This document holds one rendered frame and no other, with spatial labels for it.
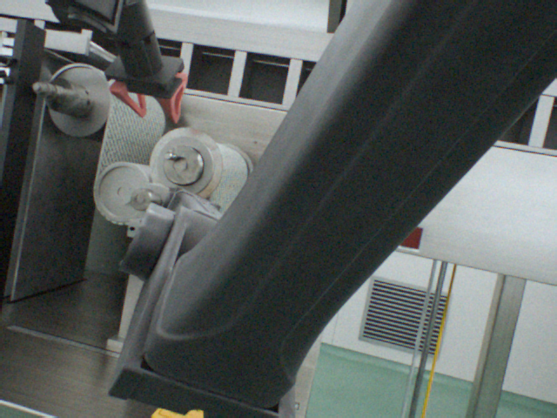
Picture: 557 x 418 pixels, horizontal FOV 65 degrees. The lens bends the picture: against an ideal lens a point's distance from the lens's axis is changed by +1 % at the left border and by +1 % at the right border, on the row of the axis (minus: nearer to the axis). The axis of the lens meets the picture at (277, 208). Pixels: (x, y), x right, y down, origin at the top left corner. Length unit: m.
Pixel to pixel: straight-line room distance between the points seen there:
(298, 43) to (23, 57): 0.64
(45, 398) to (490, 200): 0.99
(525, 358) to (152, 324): 3.73
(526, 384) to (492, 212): 2.85
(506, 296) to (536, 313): 2.43
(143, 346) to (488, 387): 1.30
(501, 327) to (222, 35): 1.10
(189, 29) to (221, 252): 1.15
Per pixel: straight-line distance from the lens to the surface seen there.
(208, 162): 0.83
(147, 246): 0.25
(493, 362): 1.41
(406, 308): 3.56
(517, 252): 1.19
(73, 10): 0.58
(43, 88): 0.89
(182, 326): 0.17
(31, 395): 0.74
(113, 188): 0.92
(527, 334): 3.81
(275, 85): 1.25
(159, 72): 0.68
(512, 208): 1.18
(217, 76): 1.30
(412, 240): 1.12
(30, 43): 0.91
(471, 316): 3.67
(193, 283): 0.17
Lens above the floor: 1.26
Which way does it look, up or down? 4 degrees down
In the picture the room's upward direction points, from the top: 11 degrees clockwise
